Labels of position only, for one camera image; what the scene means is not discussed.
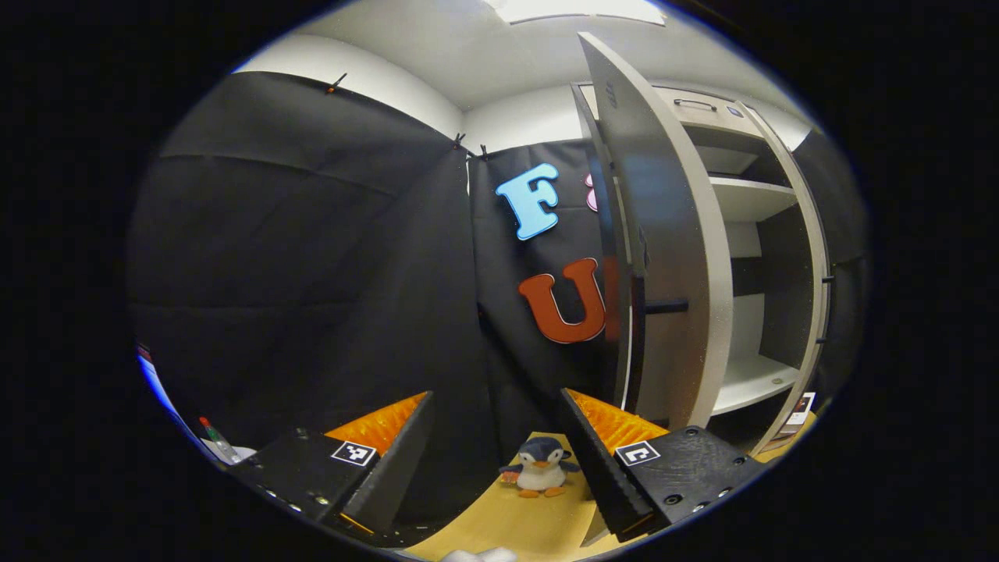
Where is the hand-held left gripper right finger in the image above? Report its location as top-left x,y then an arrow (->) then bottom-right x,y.
557,387 -> 771,544

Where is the white pen holder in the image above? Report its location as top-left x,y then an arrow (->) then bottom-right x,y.
201,437 -> 258,468

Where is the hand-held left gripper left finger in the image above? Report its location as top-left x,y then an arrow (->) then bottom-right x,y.
233,390 -> 436,539

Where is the ceiling light panel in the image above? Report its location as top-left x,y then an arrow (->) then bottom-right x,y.
488,0 -> 666,24

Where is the grey cabinet door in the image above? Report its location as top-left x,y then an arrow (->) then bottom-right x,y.
738,101 -> 832,456
578,31 -> 734,432

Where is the marker pen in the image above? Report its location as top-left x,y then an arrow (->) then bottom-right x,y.
197,416 -> 243,465

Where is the black backdrop cloth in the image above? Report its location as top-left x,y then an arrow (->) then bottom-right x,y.
129,70 -> 871,524

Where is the penguin plush toy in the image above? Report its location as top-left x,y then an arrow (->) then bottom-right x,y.
499,436 -> 582,499

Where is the grey cabinet drawer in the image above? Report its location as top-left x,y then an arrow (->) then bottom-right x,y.
656,86 -> 762,130

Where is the grey cabinet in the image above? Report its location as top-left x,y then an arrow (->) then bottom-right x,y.
570,78 -> 820,438

